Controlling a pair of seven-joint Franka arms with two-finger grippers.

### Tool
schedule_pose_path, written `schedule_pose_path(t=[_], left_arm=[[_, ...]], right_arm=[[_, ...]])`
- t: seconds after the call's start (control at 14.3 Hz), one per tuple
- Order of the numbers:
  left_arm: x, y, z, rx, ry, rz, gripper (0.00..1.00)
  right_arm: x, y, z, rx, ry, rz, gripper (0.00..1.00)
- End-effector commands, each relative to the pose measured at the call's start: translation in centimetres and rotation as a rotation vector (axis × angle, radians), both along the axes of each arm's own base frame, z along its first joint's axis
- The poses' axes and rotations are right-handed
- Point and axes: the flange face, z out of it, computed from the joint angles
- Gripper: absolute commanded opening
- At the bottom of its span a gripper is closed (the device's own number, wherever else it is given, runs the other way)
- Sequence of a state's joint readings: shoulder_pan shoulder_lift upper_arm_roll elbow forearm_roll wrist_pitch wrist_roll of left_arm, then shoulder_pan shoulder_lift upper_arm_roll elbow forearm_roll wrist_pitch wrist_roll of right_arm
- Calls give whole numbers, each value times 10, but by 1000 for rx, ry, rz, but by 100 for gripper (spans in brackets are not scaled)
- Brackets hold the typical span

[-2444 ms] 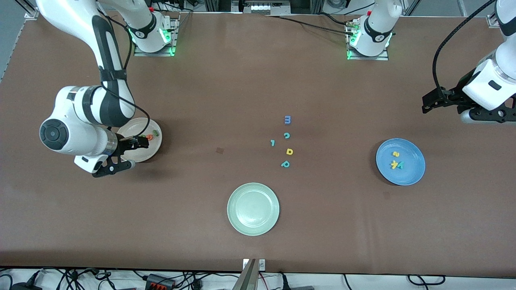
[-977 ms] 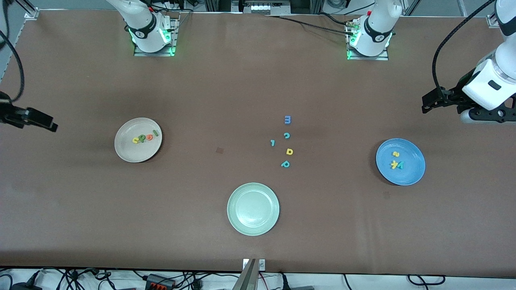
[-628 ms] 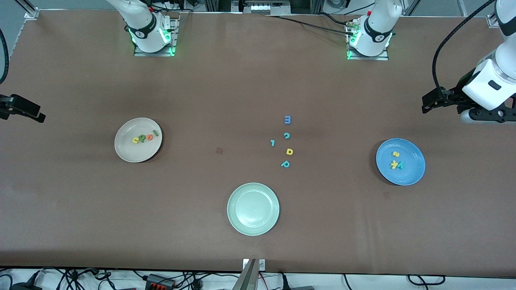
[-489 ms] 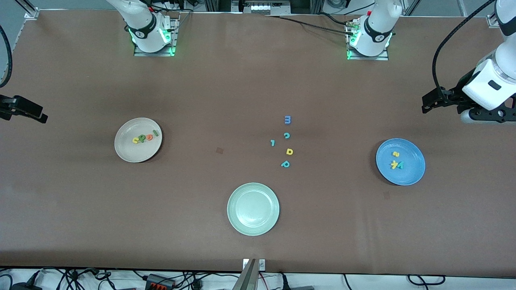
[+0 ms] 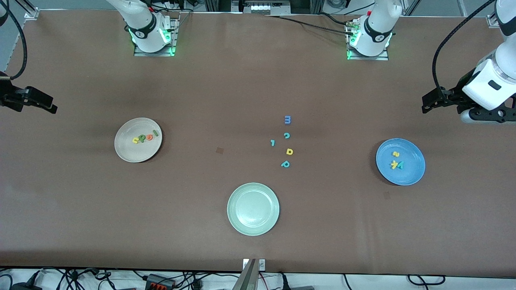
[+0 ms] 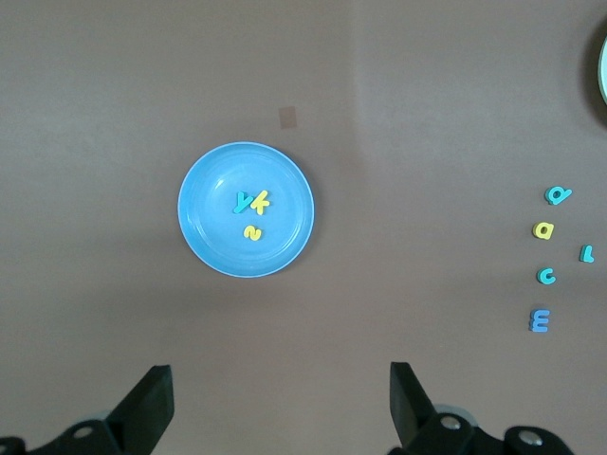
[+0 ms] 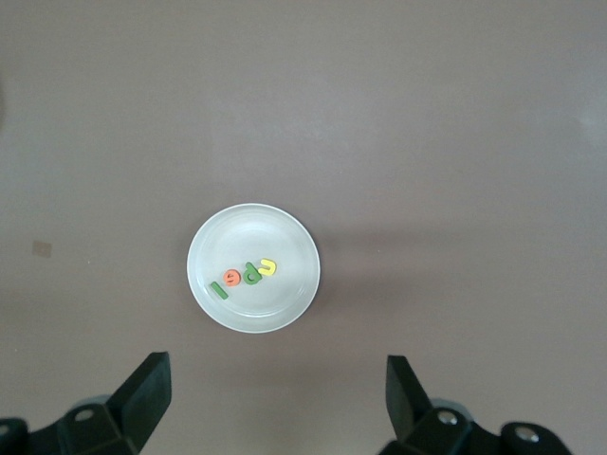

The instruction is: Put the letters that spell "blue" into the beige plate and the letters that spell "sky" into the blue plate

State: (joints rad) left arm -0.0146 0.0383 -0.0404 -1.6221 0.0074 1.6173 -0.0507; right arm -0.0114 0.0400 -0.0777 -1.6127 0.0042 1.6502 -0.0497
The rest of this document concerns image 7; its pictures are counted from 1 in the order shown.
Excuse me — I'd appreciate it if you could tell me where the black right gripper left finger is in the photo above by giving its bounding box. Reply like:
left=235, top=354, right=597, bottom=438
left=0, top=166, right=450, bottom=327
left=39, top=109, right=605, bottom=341
left=28, top=351, right=172, bottom=455

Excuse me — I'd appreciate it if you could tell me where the green letter p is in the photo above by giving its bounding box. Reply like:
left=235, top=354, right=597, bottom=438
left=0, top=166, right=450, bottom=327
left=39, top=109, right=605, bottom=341
left=241, top=262, right=265, bottom=288

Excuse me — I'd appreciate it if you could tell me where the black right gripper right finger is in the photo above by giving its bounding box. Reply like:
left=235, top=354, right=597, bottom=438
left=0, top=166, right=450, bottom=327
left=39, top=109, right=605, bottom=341
left=377, top=355, right=505, bottom=455

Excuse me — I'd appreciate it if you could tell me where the beige round plate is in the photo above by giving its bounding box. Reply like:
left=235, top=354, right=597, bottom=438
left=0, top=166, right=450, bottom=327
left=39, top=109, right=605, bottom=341
left=186, top=203, right=322, bottom=335

